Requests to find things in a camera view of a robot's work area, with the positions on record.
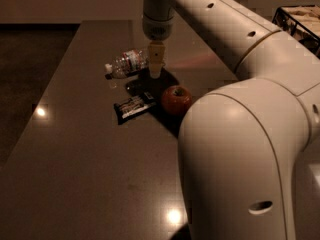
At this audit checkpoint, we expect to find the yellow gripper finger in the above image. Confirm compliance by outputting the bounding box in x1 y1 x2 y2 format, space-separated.
148 41 165 79

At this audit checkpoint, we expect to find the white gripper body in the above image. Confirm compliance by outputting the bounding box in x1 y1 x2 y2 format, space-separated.
142 15 174 41

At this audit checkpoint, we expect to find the clear plastic water bottle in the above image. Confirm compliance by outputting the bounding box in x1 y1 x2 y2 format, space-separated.
105 49 148 79

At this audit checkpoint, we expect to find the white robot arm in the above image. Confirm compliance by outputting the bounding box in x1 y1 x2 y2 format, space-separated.
144 0 320 240

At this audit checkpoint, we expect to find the red apple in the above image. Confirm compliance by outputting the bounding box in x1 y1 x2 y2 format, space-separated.
161 85 192 116

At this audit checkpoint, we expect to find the dark wrapped snack bar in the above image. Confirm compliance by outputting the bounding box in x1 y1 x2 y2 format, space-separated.
114 92 156 124

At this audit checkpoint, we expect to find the black wire basket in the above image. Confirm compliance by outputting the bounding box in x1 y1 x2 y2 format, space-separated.
272 5 320 58

